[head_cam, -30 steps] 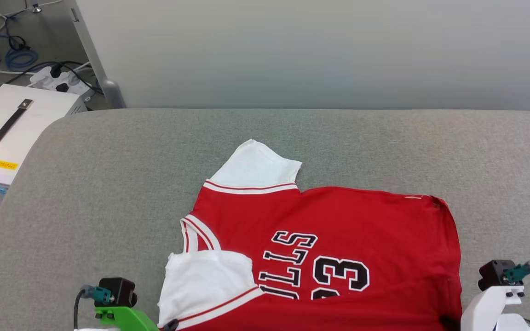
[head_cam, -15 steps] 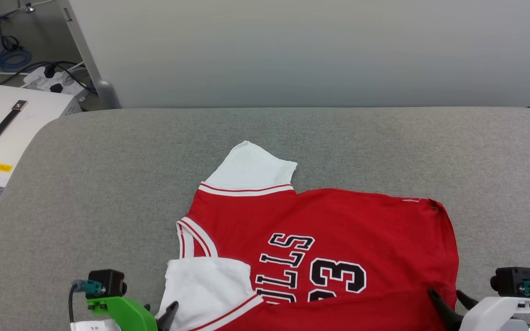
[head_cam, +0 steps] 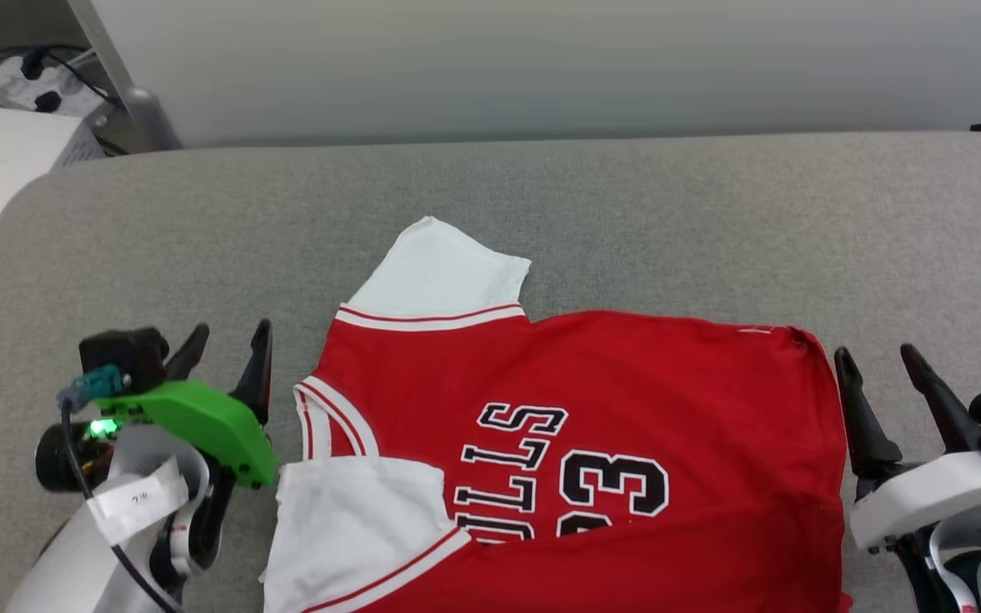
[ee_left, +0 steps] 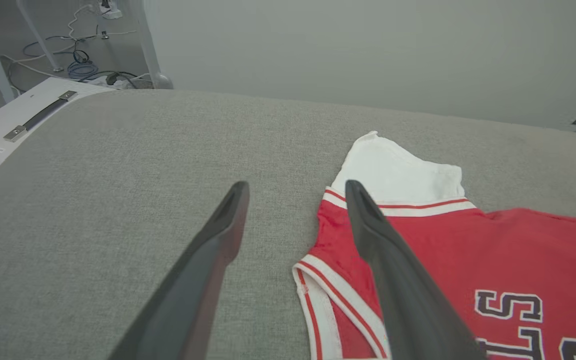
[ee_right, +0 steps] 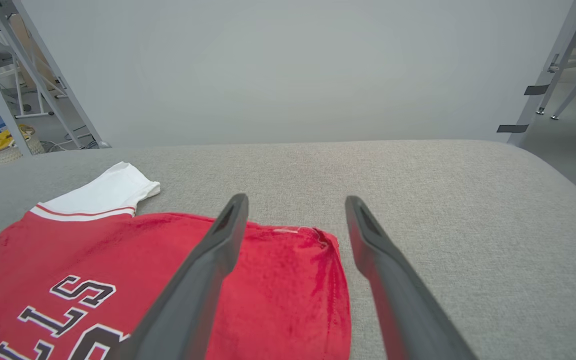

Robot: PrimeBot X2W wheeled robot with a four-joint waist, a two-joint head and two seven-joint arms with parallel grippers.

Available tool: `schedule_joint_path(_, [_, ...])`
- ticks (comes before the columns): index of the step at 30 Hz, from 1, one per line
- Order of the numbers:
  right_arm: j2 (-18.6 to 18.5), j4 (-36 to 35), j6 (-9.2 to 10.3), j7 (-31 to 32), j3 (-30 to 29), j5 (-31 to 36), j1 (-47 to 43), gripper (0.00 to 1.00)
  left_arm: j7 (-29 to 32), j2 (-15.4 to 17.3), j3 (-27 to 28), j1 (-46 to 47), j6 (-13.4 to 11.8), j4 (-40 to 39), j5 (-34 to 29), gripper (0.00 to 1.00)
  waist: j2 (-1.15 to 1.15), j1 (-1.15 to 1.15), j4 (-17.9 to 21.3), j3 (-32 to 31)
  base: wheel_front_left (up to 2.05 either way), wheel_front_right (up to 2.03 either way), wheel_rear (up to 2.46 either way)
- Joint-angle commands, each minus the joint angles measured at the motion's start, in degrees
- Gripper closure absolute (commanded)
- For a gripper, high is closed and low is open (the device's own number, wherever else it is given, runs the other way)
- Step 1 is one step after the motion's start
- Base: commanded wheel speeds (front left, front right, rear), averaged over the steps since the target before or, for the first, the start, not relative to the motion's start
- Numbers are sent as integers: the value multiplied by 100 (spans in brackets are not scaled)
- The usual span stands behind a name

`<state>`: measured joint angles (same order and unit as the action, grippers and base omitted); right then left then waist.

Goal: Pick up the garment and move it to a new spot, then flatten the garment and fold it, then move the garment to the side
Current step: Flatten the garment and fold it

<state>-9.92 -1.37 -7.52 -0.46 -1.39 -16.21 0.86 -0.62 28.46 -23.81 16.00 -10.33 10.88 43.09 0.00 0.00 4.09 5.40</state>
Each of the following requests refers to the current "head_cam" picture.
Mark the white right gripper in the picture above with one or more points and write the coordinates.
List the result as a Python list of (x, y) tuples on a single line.
[(933, 498)]

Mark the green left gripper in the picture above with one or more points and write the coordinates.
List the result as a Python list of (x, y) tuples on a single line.
[(201, 417)]

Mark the red and white basketball jersey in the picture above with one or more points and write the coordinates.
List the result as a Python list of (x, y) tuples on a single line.
[(610, 426)]

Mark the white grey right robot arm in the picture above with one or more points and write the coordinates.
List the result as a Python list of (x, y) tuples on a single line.
[(976, 562)]

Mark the white power strip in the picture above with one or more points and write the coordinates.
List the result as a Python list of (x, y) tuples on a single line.
[(48, 81)]

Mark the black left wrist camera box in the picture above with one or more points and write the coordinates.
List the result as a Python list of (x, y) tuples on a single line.
[(129, 358)]

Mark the grey metal partition post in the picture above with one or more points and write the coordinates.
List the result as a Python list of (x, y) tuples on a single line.
[(133, 85)]

